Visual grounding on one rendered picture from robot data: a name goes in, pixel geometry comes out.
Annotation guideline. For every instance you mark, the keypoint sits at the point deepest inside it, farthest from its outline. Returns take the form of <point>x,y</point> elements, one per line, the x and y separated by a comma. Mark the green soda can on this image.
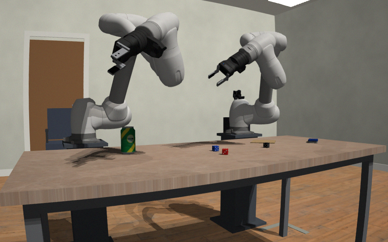
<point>128,140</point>

